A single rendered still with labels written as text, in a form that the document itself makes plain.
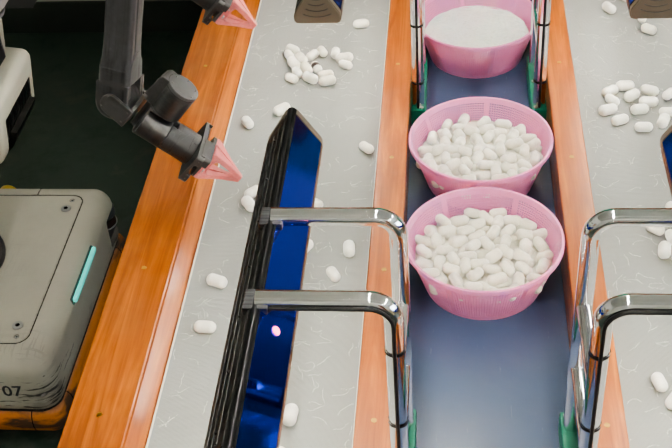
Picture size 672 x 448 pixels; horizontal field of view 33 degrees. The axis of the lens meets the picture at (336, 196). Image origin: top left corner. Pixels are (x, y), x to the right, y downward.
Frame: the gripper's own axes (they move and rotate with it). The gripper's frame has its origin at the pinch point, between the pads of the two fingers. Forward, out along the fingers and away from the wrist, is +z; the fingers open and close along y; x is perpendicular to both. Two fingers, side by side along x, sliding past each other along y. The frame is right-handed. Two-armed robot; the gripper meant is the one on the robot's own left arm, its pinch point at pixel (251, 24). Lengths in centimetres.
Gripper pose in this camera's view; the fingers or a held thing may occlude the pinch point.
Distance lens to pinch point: 235.9
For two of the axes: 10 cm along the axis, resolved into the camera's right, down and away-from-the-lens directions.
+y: 0.8, -6.2, 7.8
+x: -6.1, 5.9, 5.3
